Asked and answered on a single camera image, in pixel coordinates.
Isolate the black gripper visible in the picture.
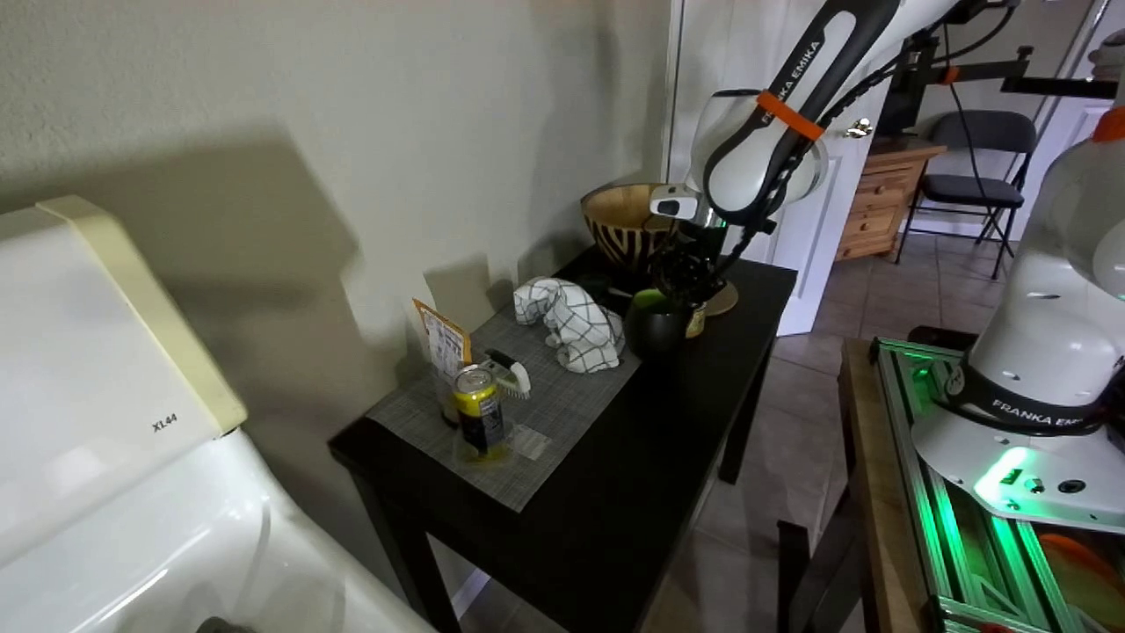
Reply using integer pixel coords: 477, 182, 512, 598
663, 226, 737, 301

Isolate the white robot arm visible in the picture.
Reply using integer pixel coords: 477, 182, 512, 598
655, 0, 948, 306

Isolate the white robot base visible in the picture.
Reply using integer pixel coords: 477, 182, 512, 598
910, 106, 1125, 535

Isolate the black mug green interior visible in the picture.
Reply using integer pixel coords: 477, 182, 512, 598
627, 288, 687, 359

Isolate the large wooden bowl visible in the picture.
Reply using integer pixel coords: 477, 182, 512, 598
580, 182, 703, 278

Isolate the white patterned cloth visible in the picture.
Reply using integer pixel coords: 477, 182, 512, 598
512, 278, 623, 372

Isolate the wooden drawer cabinet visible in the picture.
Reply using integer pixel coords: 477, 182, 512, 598
835, 142, 943, 259

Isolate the yellow drink can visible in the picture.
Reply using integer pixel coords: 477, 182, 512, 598
454, 362, 502, 458

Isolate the orange paper card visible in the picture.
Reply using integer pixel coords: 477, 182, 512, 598
414, 301, 474, 372

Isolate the black side table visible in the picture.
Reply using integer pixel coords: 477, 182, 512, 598
331, 259, 793, 633

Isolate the black folding chair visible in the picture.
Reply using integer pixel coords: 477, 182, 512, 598
903, 108, 1038, 271

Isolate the white gas stove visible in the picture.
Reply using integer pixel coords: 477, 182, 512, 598
0, 197, 427, 633

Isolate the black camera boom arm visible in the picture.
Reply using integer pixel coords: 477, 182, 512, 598
875, 35, 1118, 138

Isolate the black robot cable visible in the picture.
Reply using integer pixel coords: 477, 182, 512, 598
699, 0, 1033, 285

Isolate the wooden robot mount table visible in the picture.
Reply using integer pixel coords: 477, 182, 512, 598
778, 335, 1125, 633

